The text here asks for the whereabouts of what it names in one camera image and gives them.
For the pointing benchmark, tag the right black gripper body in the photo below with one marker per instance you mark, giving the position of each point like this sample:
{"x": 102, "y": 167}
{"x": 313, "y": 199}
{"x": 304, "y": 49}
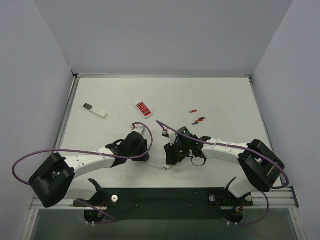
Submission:
{"x": 171, "y": 157}

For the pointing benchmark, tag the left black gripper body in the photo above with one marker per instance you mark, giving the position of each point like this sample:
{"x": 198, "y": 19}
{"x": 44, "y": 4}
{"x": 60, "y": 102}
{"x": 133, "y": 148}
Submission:
{"x": 141, "y": 153}

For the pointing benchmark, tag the white grey-faced remote control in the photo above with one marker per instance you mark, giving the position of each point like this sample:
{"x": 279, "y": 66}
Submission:
{"x": 158, "y": 161}

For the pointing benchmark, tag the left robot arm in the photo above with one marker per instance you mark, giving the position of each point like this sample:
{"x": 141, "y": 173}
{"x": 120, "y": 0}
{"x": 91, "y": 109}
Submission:
{"x": 53, "y": 178}

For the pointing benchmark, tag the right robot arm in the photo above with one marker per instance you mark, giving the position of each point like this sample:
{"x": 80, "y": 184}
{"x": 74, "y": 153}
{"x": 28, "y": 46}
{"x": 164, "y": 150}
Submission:
{"x": 260, "y": 165}

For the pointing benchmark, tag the red remote control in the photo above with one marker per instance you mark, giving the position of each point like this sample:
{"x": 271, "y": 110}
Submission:
{"x": 143, "y": 109}

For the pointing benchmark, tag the slim white remote control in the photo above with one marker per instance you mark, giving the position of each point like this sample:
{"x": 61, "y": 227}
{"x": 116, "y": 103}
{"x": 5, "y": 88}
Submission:
{"x": 96, "y": 111}

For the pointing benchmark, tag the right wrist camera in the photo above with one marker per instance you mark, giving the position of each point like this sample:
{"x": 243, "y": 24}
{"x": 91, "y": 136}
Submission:
{"x": 171, "y": 135}

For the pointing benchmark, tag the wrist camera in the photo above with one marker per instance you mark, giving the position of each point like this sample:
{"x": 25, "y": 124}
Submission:
{"x": 140, "y": 129}
{"x": 171, "y": 135}

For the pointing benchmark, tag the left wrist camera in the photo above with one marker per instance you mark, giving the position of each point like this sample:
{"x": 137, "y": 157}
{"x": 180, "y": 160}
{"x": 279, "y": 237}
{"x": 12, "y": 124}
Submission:
{"x": 140, "y": 129}

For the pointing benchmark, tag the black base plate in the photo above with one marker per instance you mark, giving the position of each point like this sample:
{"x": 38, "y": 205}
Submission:
{"x": 163, "y": 204}

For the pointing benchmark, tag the aluminium front rail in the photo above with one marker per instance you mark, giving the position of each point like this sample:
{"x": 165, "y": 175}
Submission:
{"x": 278, "y": 199}

